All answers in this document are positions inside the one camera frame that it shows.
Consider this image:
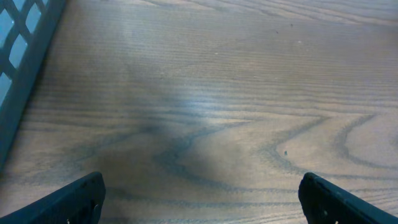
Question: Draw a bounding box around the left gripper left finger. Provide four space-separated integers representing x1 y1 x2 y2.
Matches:
1 172 106 224

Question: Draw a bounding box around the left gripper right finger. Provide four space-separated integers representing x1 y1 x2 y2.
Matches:
298 172 397 224

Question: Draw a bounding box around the grey plastic shopping basket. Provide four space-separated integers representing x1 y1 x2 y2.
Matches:
1 0 67 167

